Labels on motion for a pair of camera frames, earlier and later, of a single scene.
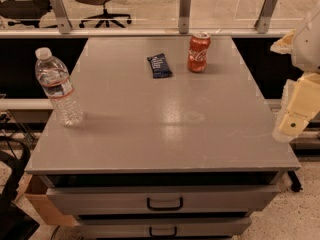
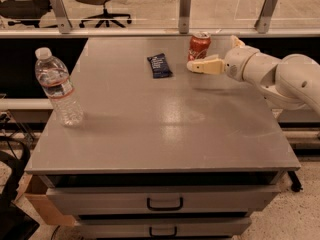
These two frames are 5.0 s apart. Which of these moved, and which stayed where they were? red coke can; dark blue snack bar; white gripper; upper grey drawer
Moved: white gripper
Stayed: dark blue snack bar; red coke can; upper grey drawer
